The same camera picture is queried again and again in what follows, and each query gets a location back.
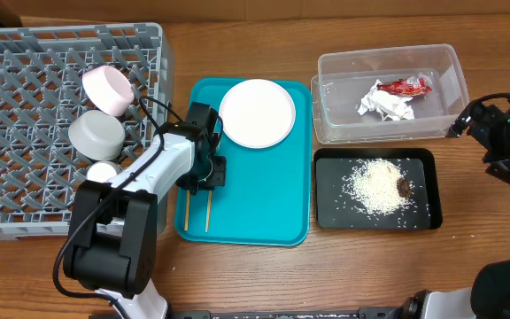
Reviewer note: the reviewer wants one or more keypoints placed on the small white cup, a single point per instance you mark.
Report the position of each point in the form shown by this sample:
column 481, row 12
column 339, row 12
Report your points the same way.
column 102, row 171

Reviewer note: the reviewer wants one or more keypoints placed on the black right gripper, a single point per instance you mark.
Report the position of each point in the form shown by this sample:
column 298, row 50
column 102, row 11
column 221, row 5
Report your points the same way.
column 507, row 171

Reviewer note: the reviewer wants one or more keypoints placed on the grey-white bowl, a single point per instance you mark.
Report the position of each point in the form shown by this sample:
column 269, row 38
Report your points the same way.
column 97, row 135

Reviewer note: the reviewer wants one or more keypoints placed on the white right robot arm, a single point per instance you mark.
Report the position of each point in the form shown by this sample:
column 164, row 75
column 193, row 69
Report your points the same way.
column 488, row 298

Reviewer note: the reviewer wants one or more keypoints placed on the black waste tray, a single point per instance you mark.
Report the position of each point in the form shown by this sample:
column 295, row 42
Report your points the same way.
column 328, row 168

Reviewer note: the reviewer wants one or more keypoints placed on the grey dishwasher rack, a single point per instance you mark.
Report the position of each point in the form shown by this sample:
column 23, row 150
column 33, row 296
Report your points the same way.
column 41, row 94

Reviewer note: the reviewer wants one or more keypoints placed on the white round plate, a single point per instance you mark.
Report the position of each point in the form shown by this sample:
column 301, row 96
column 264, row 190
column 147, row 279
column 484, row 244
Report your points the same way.
column 257, row 113

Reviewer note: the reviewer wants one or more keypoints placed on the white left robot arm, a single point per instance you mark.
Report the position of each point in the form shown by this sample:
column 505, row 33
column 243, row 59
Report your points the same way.
column 110, row 249

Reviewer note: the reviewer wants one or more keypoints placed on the teal serving tray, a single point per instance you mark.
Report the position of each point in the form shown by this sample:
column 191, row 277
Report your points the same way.
column 266, row 199

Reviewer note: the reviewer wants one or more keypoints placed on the wooden chopstick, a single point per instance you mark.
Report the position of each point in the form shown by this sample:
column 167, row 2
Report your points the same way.
column 208, row 210
column 187, row 208

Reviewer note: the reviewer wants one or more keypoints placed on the pink bowl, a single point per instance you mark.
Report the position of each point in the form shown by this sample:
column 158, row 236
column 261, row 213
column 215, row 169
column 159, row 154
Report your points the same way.
column 108, row 89

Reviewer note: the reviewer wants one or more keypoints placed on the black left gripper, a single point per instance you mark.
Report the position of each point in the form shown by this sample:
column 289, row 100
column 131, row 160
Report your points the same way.
column 189, row 182

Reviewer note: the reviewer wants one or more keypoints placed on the brown food scrap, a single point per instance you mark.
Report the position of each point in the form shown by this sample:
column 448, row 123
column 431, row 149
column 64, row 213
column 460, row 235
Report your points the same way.
column 404, row 188

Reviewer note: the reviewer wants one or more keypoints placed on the red snack wrapper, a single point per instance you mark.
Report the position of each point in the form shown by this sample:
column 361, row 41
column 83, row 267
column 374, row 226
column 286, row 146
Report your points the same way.
column 407, row 87

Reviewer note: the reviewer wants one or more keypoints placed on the clear plastic waste bin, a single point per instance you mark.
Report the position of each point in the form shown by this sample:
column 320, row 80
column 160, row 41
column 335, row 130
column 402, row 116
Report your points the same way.
column 437, row 64

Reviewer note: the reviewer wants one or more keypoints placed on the white napkin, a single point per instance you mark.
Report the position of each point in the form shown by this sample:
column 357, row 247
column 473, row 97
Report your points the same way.
column 393, row 107

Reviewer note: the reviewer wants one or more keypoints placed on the pile of rice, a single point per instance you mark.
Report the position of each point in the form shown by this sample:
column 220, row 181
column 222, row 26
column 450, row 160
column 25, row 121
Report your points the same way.
column 369, row 187

